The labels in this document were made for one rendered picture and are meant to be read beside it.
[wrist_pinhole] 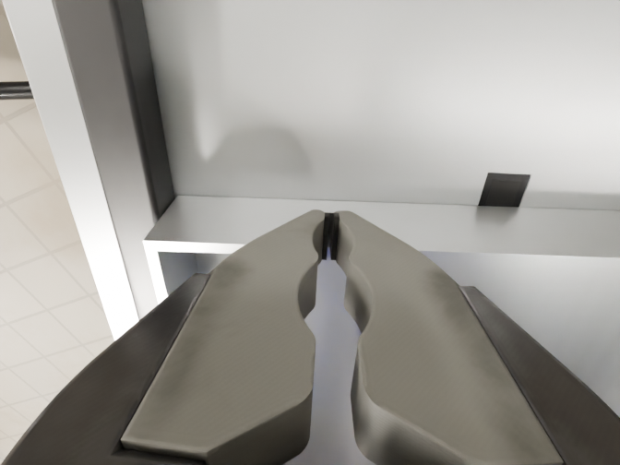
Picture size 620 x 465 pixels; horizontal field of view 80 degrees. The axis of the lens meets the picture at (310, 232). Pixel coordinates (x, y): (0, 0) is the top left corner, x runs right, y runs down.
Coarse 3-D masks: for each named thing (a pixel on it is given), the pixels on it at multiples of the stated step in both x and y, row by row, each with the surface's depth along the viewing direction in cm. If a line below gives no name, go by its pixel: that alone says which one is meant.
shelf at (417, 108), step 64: (192, 0) 12; (256, 0) 12; (320, 0) 12; (384, 0) 12; (448, 0) 12; (512, 0) 12; (576, 0) 12; (64, 64) 13; (192, 64) 13; (256, 64) 13; (320, 64) 13; (384, 64) 13; (448, 64) 13; (512, 64) 13; (576, 64) 12; (64, 128) 14; (192, 128) 14; (256, 128) 14; (320, 128) 14; (384, 128) 14; (448, 128) 14; (512, 128) 14; (576, 128) 14; (192, 192) 15; (256, 192) 15; (320, 192) 15; (384, 192) 15; (448, 192) 15; (576, 192) 15; (128, 320) 19
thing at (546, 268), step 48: (144, 240) 12; (192, 240) 12; (240, 240) 13; (432, 240) 13; (480, 240) 13; (528, 240) 13; (576, 240) 13; (336, 288) 17; (480, 288) 17; (528, 288) 17; (576, 288) 17; (336, 336) 19; (576, 336) 19; (336, 384) 21; (336, 432) 23
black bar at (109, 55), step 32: (64, 0) 10; (96, 0) 10; (128, 0) 11; (64, 32) 11; (96, 32) 11; (128, 32) 11; (96, 64) 11; (128, 64) 11; (96, 96) 12; (128, 96) 12; (96, 128) 12; (128, 128) 12; (160, 128) 14; (96, 160) 13; (128, 160) 13; (160, 160) 14; (128, 192) 13; (160, 192) 14; (128, 224) 14; (128, 256) 15
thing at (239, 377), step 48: (288, 240) 10; (240, 288) 8; (288, 288) 8; (192, 336) 7; (240, 336) 7; (288, 336) 7; (192, 384) 6; (240, 384) 6; (288, 384) 6; (144, 432) 5; (192, 432) 5; (240, 432) 5; (288, 432) 6
